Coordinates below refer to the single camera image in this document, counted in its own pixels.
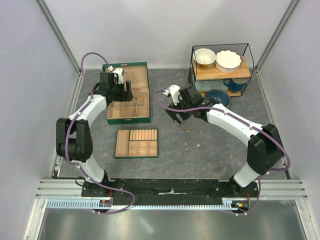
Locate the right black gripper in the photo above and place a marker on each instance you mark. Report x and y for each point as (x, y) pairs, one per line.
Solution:
(172, 114)

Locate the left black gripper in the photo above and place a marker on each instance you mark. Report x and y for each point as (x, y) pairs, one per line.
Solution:
(126, 96)

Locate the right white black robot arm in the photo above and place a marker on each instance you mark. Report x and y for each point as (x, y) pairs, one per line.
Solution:
(263, 142)

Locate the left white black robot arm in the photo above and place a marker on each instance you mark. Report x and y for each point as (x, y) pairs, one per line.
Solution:
(73, 135)

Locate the green open jewelry box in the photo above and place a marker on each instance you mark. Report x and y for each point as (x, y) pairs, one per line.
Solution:
(136, 111)

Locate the green jewelry tray insert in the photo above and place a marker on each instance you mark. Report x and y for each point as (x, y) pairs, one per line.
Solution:
(136, 144)

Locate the blue ceramic bowl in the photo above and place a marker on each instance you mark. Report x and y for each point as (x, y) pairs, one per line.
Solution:
(221, 96)

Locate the white ceramic bowl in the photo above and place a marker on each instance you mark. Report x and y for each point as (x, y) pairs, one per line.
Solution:
(204, 58)

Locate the blue mug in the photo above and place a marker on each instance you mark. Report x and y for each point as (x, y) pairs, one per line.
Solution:
(234, 85)

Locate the white scalloped dish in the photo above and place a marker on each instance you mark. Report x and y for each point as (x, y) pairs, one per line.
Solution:
(227, 61)

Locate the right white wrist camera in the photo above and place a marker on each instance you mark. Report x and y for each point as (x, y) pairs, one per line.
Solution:
(173, 92)

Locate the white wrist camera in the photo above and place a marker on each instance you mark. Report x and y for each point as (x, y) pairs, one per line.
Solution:
(118, 74)
(173, 92)

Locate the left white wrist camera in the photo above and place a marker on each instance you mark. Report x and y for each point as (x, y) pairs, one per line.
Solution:
(118, 74)

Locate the black wire shelf rack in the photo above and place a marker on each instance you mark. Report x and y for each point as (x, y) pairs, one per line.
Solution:
(207, 79)

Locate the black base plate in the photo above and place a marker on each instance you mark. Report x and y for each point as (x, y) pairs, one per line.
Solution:
(169, 192)

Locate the light blue cable duct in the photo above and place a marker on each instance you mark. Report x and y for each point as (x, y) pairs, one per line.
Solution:
(95, 204)

